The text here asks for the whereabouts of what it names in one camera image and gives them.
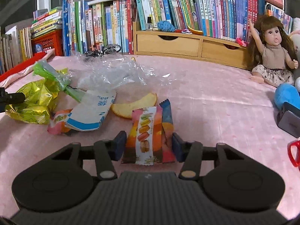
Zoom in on white framed window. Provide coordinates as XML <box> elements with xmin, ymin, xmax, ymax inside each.
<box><xmin>0</xmin><ymin>0</ymin><xmax>135</xmax><ymax>29</ymax></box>
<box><xmin>282</xmin><ymin>0</ymin><xmax>300</xmax><ymax>19</ymax></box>

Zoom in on red scissors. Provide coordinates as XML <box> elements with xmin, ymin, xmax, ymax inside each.
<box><xmin>287</xmin><ymin>139</ymin><xmax>300</xmax><ymax>167</ymax></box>

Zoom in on row of pale upright books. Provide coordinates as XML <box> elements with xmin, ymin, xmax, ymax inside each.
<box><xmin>0</xmin><ymin>26</ymin><xmax>33</xmax><ymax>75</ymax></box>

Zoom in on clear plastic bag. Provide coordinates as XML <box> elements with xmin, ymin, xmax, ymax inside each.
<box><xmin>70</xmin><ymin>50</ymin><xmax>171</xmax><ymax>92</ymax></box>

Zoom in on white rabbit plush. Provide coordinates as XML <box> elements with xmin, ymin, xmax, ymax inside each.
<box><xmin>289</xmin><ymin>17</ymin><xmax>300</xmax><ymax>60</ymax></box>

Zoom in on row of small books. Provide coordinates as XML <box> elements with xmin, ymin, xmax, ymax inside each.
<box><xmin>265</xmin><ymin>2</ymin><xmax>294</xmax><ymax>34</ymax></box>

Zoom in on white blue printed packet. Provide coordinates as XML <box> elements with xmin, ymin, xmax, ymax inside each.
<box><xmin>66</xmin><ymin>90</ymin><xmax>117</xmax><ymax>132</ymax></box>

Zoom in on stack of flat books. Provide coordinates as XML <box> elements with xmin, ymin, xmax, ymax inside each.
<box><xmin>30</xmin><ymin>7</ymin><xmax>64</xmax><ymax>38</ymax></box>

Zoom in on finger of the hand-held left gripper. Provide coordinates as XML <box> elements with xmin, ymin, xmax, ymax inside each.
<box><xmin>0</xmin><ymin>87</ymin><xmax>25</xmax><ymax>106</ymax></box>

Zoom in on yellow boat-shaped tray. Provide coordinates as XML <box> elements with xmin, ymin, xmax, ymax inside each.
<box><xmin>185</xmin><ymin>27</ymin><xmax>204</xmax><ymax>36</ymax></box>

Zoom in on pink sheet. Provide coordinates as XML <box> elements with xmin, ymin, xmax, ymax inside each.
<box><xmin>0</xmin><ymin>54</ymin><xmax>300</xmax><ymax>218</ymax></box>

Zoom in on pink macaron snack packet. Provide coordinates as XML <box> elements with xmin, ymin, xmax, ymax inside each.
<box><xmin>47</xmin><ymin>108</ymin><xmax>78</xmax><ymax>136</ymax></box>

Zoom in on black miniature bicycle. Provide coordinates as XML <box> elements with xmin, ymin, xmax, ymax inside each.
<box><xmin>84</xmin><ymin>44</ymin><xmax>122</xmax><ymax>57</ymax></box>

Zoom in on pink red folded blanket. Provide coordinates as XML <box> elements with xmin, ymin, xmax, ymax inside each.
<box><xmin>0</xmin><ymin>49</ymin><xmax>55</xmax><ymax>88</ymax></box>

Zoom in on blue yarn ball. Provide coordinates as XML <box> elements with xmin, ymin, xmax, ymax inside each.
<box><xmin>157</xmin><ymin>21</ymin><xmax>176</xmax><ymax>33</ymax></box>

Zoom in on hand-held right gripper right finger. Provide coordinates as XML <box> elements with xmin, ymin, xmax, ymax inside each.
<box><xmin>172</xmin><ymin>132</ymin><xmax>242</xmax><ymax>180</ymax></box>

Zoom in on yellow fruit peel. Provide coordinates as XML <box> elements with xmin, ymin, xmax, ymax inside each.
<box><xmin>111</xmin><ymin>92</ymin><xmax>158</xmax><ymax>119</ymax></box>

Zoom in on row of mixed upright books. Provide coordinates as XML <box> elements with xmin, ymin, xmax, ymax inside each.
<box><xmin>84</xmin><ymin>0</ymin><xmax>137</xmax><ymax>55</ymax></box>

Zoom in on grey power adapter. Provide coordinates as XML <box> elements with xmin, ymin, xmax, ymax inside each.
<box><xmin>277</xmin><ymin>102</ymin><xmax>300</xmax><ymax>138</ymax></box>

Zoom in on long-haired doll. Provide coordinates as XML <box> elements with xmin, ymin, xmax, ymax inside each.
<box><xmin>247</xmin><ymin>15</ymin><xmax>299</xmax><ymax>87</ymax></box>

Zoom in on blue cat plush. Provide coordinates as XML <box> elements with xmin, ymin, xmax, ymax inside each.
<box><xmin>274</xmin><ymin>76</ymin><xmax>300</xmax><ymax>110</ymax></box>

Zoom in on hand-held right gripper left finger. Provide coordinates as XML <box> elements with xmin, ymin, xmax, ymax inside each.
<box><xmin>50</xmin><ymin>131</ymin><xmax>128</xmax><ymax>180</ymax></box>

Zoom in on row of thin blue books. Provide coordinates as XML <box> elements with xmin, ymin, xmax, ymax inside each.
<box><xmin>62</xmin><ymin>0</ymin><xmax>91</xmax><ymax>57</ymax></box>

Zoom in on red plastic crate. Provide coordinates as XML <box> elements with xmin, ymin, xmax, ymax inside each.
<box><xmin>31</xmin><ymin>30</ymin><xmax>64</xmax><ymax>57</ymax></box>

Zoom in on wooden drawer organizer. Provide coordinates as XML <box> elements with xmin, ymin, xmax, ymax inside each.
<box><xmin>133</xmin><ymin>21</ymin><xmax>252</xmax><ymax>70</ymax></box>

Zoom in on green plastic wrapper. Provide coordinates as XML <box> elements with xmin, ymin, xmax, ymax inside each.
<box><xmin>33</xmin><ymin>60</ymin><xmax>71</xmax><ymax>91</ymax></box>
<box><xmin>64</xmin><ymin>85</ymin><xmax>86</xmax><ymax>102</ymax></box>

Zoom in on large gold foil wrapper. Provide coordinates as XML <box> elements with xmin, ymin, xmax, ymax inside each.
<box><xmin>5</xmin><ymin>81</ymin><xmax>53</xmax><ymax>125</ymax></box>

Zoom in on long row of colourful books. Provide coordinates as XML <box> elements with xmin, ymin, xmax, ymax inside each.
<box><xmin>132</xmin><ymin>0</ymin><xmax>265</xmax><ymax>42</ymax></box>

